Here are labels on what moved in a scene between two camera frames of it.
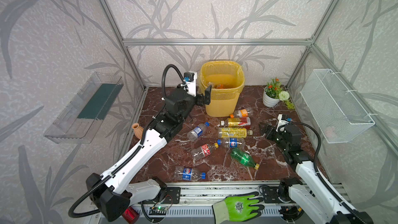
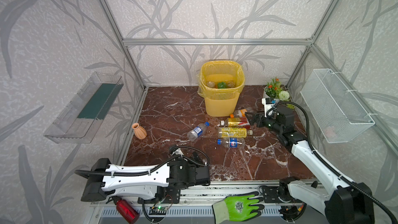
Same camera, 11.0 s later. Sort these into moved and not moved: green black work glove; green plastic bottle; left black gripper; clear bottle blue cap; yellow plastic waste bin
Moved: green plastic bottle; left black gripper
Not moved: yellow plastic waste bin; clear bottle blue cap; green black work glove
